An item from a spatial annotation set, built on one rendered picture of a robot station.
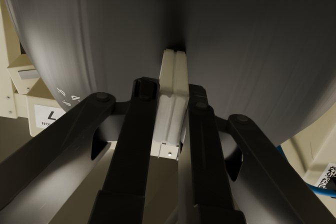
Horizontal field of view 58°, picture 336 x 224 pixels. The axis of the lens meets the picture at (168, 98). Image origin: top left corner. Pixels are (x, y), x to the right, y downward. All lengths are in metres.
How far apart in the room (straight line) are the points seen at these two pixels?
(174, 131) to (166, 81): 0.03
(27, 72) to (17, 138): 2.82
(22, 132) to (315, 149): 3.53
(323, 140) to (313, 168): 0.06
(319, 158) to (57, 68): 0.45
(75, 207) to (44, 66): 2.84
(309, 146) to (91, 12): 0.47
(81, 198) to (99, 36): 2.95
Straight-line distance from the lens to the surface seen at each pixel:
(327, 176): 0.62
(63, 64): 0.25
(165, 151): 0.89
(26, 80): 1.03
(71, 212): 3.06
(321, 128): 0.57
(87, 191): 3.19
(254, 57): 0.21
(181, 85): 0.15
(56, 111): 0.87
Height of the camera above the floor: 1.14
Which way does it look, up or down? 34 degrees up
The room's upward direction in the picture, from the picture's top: 169 degrees counter-clockwise
